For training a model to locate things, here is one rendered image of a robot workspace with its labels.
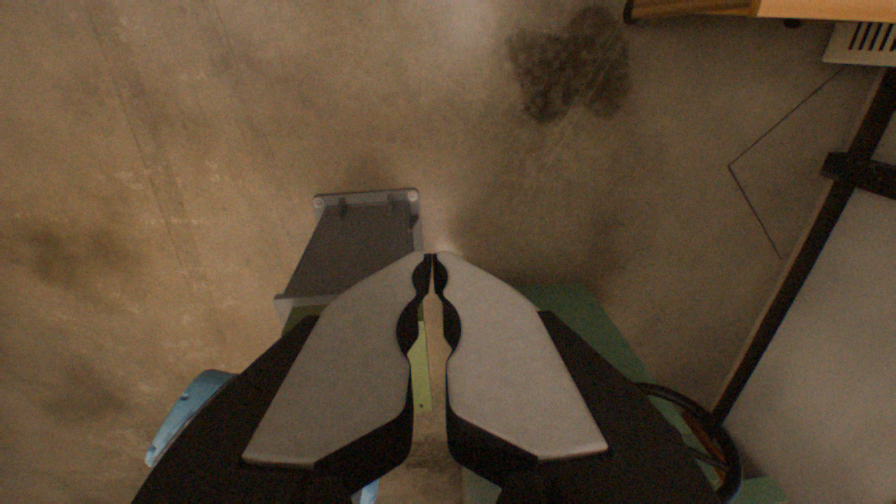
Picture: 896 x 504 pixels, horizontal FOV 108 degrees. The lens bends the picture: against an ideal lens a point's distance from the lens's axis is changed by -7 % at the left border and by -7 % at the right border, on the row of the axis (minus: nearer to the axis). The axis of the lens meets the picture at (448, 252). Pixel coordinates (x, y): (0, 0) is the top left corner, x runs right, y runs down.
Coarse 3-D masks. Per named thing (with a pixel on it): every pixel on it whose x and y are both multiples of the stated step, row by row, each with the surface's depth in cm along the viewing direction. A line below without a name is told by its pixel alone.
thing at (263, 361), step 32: (288, 352) 8; (256, 384) 7; (224, 416) 6; (256, 416) 6; (192, 448) 6; (224, 448) 6; (160, 480) 5; (192, 480) 5; (224, 480) 5; (256, 480) 5; (288, 480) 5
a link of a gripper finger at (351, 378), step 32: (416, 256) 12; (352, 288) 10; (384, 288) 10; (416, 288) 11; (320, 320) 9; (352, 320) 9; (384, 320) 9; (416, 320) 10; (320, 352) 8; (352, 352) 8; (384, 352) 8; (288, 384) 7; (320, 384) 7; (352, 384) 7; (384, 384) 7; (288, 416) 6; (320, 416) 6; (352, 416) 6; (384, 416) 7; (256, 448) 6; (288, 448) 6; (320, 448) 6; (352, 448) 6; (384, 448) 7; (352, 480) 6
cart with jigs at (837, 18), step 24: (648, 0) 89; (672, 0) 81; (696, 0) 74; (720, 0) 68; (744, 0) 63; (768, 0) 58; (792, 0) 58; (816, 0) 58; (840, 0) 59; (864, 0) 59; (888, 0) 59; (792, 24) 104
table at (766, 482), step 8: (704, 472) 73; (712, 472) 73; (712, 480) 72; (744, 480) 80; (752, 480) 80; (760, 480) 80; (768, 480) 80; (744, 488) 79; (752, 488) 79; (760, 488) 78; (768, 488) 78; (776, 488) 78; (744, 496) 77; (752, 496) 77; (760, 496) 77; (768, 496) 77; (776, 496) 77; (784, 496) 77
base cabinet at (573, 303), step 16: (528, 288) 148; (544, 288) 148; (560, 288) 148; (576, 288) 148; (544, 304) 138; (560, 304) 138; (576, 304) 139; (592, 304) 139; (576, 320) 130; (592, 320) 130; (608, 320) 131; (592, 336) 123; (608, 336) 123; (608, 352) 116; (624, 352) 117; (624, 368) 110; (640, 368) 111; (656, 384) 105; (656, 400) 100; (672, 416) 96; (688, 432) 91
